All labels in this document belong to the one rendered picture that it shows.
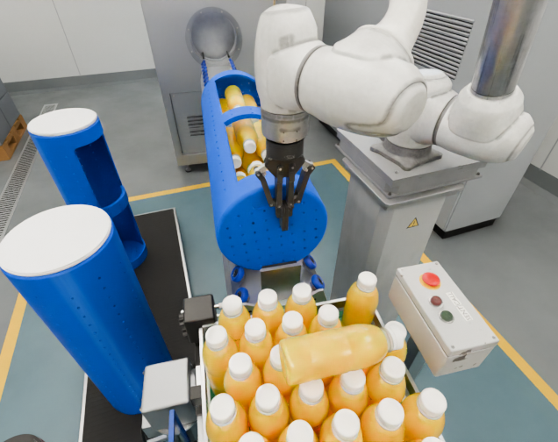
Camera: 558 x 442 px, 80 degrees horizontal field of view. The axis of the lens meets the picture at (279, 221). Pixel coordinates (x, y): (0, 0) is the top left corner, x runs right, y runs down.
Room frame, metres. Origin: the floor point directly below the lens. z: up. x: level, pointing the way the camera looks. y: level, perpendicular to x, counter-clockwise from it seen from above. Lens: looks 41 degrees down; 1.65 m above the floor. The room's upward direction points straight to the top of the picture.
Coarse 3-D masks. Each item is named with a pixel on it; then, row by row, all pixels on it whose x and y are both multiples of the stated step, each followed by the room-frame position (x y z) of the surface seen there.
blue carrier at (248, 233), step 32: (224, 96) 1.44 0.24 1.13; (256, 96) 1.47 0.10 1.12; (224, 128) 0.95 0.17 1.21; (224, 160) 0.78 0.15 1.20; (224, 192) 0.65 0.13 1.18; (256, 192) 0.60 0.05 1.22; (224, 224) 0.58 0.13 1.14; (256, 224) 0.60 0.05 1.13; (320, 224) 0.64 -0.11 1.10; (256, 256) 0.60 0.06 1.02; (288, 256) 0.62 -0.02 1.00
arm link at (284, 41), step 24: (264, 24) 0.57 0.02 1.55; (288, 24) 0.55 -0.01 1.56; (312, 24) 0.57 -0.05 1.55; (264, 48) 0.56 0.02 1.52; (288, 48) 0.54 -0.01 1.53; (312, 48) 0.53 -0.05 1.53; (264, 72) 0.56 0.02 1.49; (288, 72) 0.52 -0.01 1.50; (264, 96) 0.56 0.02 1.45; (288, 96) 0.52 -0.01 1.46
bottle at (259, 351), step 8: (264, 336) 0.33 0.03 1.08; (240, 344) 0.33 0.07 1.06; (248, 344) 0.32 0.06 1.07; (256, 344) 0.32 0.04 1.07; (264, 344) 0.32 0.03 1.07; (272, 344) 0.34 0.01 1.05; (240, 352) 0.32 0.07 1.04; (248, 352) 0.31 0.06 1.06; (256, 352) 0.31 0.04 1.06; (264, 352) 0.32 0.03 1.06; (256, 360) 0.31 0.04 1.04; (264, 360) 0.31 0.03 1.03
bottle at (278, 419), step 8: (280, 400) 0.22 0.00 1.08; (248, 408) 0.22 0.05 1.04; (256, 408) 0.21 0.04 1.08; (280, 408) 0.21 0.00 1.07; (288, 408) 0.22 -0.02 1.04; (248, 416) 0.21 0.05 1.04; (256, 416) 0.20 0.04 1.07; (264, 416) 0.20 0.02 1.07; (272, 416) 0.20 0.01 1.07; (280, 416) 0.20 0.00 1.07; (288, 416) 0.21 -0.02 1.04; (256, 424) 0.19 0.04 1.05; (264, 424) 0.19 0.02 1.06; (272, 424) 0.19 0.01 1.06; (280, 424) 0.19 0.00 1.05; (288, 424) 0.21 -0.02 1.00; (264, 432) 0.19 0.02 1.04; (272, 432) 0.19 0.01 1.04; (280, 432) 0.19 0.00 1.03; (272, 440) 0.19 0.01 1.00
